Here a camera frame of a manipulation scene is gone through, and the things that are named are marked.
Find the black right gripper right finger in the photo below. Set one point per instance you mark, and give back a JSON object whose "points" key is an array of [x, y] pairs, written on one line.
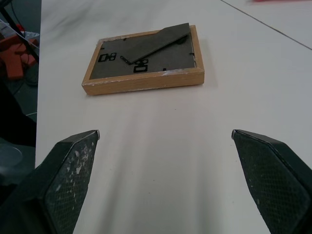
{"points": [[275, 185]]}

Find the wooden picture frame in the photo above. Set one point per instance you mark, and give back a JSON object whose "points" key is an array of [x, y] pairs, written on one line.
{"points": [[146, 63]]}

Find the red foam blocks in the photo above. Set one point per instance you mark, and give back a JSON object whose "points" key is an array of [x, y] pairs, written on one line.
{"points": [[14, 56]]}

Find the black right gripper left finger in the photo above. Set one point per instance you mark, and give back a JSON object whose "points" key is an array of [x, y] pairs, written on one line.
{"points": [[63, 185]]}

